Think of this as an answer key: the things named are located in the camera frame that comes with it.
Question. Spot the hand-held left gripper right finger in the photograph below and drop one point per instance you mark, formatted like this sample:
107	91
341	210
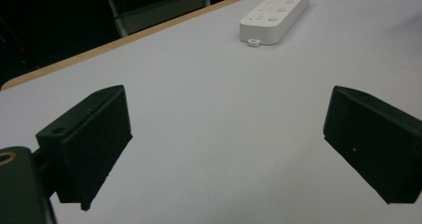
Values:
375	144

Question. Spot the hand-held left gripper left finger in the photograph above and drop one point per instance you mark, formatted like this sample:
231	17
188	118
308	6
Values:
89	141

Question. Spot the white power strip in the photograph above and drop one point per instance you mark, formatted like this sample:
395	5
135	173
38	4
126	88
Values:
275	15

